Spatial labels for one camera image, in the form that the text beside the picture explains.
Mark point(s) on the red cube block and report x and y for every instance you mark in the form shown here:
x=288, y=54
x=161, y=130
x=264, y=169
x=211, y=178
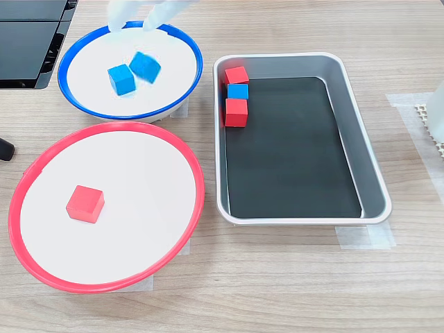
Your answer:
x=236, y=75
x=85, y=204
x=236, y=112

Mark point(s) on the red-rimmed white dish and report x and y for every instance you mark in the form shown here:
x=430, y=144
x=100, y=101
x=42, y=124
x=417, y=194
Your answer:
x=138, y=225

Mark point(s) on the white mesh mat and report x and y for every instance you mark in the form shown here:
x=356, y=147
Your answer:
x=421, y=112

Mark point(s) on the blue cube block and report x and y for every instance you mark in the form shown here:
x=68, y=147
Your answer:
x=145, y=67
x=238, y=92
x=121, y=80

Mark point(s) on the blue-rimmed white dish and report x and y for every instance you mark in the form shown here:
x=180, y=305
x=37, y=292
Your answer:
x=93, y=59

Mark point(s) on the black tray liner mat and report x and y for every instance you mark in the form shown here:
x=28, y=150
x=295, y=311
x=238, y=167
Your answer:
x=291, y=173

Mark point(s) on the silver metal tray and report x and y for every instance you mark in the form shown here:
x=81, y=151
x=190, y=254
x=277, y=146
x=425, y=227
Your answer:
x=367, y=187

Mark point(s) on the black plastic case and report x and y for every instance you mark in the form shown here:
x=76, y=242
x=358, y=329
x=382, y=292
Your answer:
x=21, y=48

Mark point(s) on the translucent tape strip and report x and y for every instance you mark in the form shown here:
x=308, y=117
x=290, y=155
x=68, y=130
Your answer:
x=187, y=248
x=184, y=109
x=360, y=237
x=144, y=282

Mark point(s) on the black rounded object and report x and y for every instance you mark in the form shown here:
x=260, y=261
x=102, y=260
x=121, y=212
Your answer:
x=5, y=150

